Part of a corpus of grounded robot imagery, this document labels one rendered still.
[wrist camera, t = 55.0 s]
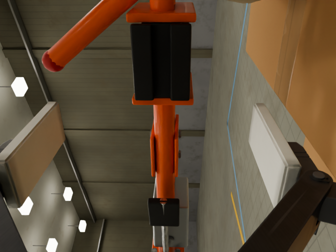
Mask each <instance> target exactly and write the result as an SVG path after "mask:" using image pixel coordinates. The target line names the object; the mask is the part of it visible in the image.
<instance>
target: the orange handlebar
mask: <svg viewBox="0 0 336 252"><path fill-rule="evenodd" d="M149 3H150V10H151V11H173V10H175V4H176V0H149ZM175 108H176V105H153V114H154V119H153V125H152V129H151V130H150V157H151V175H152V177H154V176H155V174H156V197H157V198H167V199H174V198H175V177H178V166H179V159H180V158H181V150H179V139H180V138H181V130H179V115H178V114H176V115H175ZM169 252H175V247H169Z"/></svg>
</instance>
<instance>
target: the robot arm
mask: <svg viewBox="0 0 336 252"><path fill-rule="evenodd" d="M65 139H66V137H65V132H64V127H63V122H62V117H61V112H60V107H59V103H57V102H56V101H49V102H48V103H47V104H46V105H45V106H44V107H43V108H42V109H41V110H40V111H39V113H38V114H37V115H36V116H35V117H34V118H33V119H32V120H31V121H30V122H29V123H28V124H27V125H26V126H25V127H24V128H23V130H22V131H21V132H20V133H19V134H18V135H17V136H16V137H15V138H14V139H9V140H8V141H6V142H4V143H2V144H1V145H0V252H28V251H27V249H26V247H25V245H24V243H23V240H22V238H21V236H20V234H19V232H18V229H17V227H16V225H15V223H14V220H13V218H12V216H11V214H10V212H9V209H8V208H12V209H20V208H21V207H22V206H23V204H24V203H25V201H26V199H27V198H28V196H29V195H30V193H31V192H32V190H33V189H34V187H35V186H36V184H37V183H38V181H39V179H40V178H41V176H42V175H43V173H44V172H45V170H46V169H47V167H48V166H49V164H50V162H51V161H52V159H53V158H54V156H55V155H56V153H57V152H58V150H59V149H60V147H61V146H62V144H63V142H64V141H65ZM248 142H249V144H250V147H251V150H252V152H253V155H254V158H255V160H256V163H257V165H258V168H259V171H260V173H261V176H262V179H263V181H264V184H265V187H266V189H267V192H268V194H269V197H270V200H271V202H272V205H273V208H274V209H273V210H272V211H271V212H270V213H269V215H268V216H267V217H266V218H265V219H264V221H263V222H262V223H261V224H260V225H259V227H258V228H257V229H256V230H255V231H254V233H253V234H252V235H251V236H250V237H249V238H248V240H247V241H246V242H245V243H244V244H243V246H242V247H241V248H240V249H239V250H238V252H303V250H304V249H305V247H306V246H307V244H308V242H309V241H310V239H311V238H312V236H313V234H314V235H317V232H318V228H319V225H320V222H325V223H329V224H332V225H336V182H333V179H332V177H331V176H330V175H329V174H327V173H325V172H323V171H321V170H318V168H317V167H316V165H315V164H314V162H313V161H312V159H311V158H310V156H309V155H308V154H307V152H306V150H305V149H304V147H303V146H301V145H300V144H299V143H297V142H287V141H286V139H285V137H284V136H283V134H282V132H281V130H280V129H279V127H278V125H277V124H276V122H275V120H274V119H273V117H272V115H271V114H270V112H269V110H268V109H267V107H266V105H265V104H264V103H255V104H254V105H253V110H252V118H251V125H250V132H249V139H248ZM4 199H5V201H4ZM5 202H6V203H5Z"/></svg>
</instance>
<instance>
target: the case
mask: <svg viewBox="0 0 336 252"><path fill-rule="evenodd" d="M245 50H246V52H247V54H248V55H249V56H250V58H251V59H252V61H253V62H254V64H255V65H256V66H257V68H258V69H259V71H260V72H261V74H262V75H263V76H264V78H265V79H266V81H267V82H268V84H269V85H270V86H271V88H272V89H273V91H274V92H275V94H276V95H277V96H278V98H279V99H280V101H281V102H282V104H283V105H284V106H285V108H286V109H287V111H288V112H289V114H290V115H291V116H292V118H293V119H294V121H295V122H296V124H297V125H298V126H299V128H300V129H301V131H302V132H303V134H304V135H305V136H306V138H307V139H308V141H309V142H310V144H311V145H312V146H313V148H314V149H315V151H316V152H317V154H318V155H319V156H320V158H321V159H322V161H323V162H324V164H325V165H326V166H327V168H328V169H329V171H330V172H331V174H332V175H333V176H334V178H335V179H336V0H260V1H256V2H253V3H251V6H250V15H249V23H248V32H247V41H246V49H245Z"/></svg>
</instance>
